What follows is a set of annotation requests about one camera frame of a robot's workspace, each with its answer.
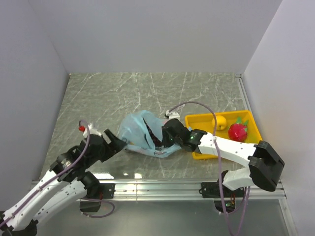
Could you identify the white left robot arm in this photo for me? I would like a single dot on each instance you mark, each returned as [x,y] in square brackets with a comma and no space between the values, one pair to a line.
[66,181]

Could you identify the yellow plastic tray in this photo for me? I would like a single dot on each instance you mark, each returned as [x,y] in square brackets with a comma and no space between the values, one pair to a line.
[213,142]

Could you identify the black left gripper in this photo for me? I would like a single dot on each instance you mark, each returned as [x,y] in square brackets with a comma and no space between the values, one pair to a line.
[115,145]

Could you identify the aluminium right side rail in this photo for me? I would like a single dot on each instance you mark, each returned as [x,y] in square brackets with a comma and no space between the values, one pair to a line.
[243,92]

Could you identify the aluminium rail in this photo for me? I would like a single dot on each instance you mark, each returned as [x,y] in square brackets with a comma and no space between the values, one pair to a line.
[243,92]
[156,190]

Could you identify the yellow apple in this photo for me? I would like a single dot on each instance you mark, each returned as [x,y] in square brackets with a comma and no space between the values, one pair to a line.
[220,122]

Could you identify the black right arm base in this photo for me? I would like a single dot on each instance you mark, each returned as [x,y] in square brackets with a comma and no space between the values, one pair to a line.
[234,197]

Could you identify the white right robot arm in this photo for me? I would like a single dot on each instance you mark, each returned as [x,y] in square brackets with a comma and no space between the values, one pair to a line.
[262,166]

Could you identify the light blue printed plastic bag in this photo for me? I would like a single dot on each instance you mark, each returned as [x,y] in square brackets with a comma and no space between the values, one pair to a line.
[135,133]

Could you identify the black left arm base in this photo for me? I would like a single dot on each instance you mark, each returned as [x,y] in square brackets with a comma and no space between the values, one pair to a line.
[91,203]

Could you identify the aluminium front rail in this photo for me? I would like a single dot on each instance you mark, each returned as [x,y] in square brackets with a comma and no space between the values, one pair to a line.
[156,190]

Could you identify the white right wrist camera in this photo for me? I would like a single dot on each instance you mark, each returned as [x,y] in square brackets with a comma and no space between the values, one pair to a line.
[171,115]

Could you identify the dark red grape bunch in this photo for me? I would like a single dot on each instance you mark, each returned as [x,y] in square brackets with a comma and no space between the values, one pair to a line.
[155,140]

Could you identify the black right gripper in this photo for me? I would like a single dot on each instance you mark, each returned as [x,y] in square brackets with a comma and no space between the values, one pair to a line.
[165,140]

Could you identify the red dragon fruit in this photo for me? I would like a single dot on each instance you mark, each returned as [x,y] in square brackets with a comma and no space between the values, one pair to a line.
[238,131]

